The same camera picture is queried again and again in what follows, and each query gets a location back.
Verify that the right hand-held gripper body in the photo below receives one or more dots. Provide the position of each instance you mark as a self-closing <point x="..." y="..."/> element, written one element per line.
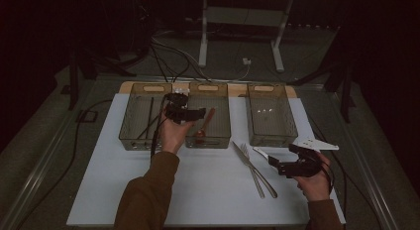
<point x="315" y="144"/>

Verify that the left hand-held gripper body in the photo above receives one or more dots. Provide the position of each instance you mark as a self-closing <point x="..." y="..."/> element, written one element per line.
<point x="176" y="102"/>

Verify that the white ceramic spoon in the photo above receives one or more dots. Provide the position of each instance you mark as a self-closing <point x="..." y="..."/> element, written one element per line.
<point x="261" y="152"/>

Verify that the brown wooden spoon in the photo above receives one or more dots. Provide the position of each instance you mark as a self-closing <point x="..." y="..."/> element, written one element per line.
<point x="199" y="133"/>

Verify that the black chopstick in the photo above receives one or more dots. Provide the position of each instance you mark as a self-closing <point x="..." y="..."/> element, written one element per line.
<point x="147" y="131"/>
<point x="151" y="107"/>

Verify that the transparent grey plastic bin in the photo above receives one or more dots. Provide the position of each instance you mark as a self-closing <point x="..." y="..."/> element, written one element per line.
<point x="218" y="97"/>
<point x="270" y="116"/>
<point x="138" y="111"/>

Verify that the person's left hand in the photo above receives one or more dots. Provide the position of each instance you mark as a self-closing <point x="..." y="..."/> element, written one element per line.
<point x="173" y="137"/>

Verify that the person's right hand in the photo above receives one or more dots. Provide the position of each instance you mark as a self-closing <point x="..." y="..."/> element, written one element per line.
<point x="317" y="187"/>

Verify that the metal fork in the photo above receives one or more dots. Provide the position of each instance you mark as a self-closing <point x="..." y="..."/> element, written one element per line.
<point x="256" y="180"/>

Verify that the light wooden board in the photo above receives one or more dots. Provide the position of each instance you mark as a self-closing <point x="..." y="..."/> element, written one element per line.
<point x="237" y="89"/>

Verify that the black stand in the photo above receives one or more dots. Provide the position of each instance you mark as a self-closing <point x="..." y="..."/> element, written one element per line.
<point x="346" y="97"/>
<point x="73" y="88"/>

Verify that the white plug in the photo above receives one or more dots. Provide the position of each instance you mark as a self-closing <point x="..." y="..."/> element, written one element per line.
<point x="246" y="61"/>

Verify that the white table board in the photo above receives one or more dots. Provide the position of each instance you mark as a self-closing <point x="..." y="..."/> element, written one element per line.
<point x="211" y="203"/>

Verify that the dark equipment tower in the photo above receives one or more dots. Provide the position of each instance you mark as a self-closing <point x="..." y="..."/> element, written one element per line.
<point x="142" y="18"/>

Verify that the grey metal stand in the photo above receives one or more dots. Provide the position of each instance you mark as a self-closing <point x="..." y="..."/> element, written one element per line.
<point x="244" y="16"/>

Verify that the black rectangular floor bracket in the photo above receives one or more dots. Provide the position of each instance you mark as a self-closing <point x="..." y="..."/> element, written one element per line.
<point x="86" y="110"/>

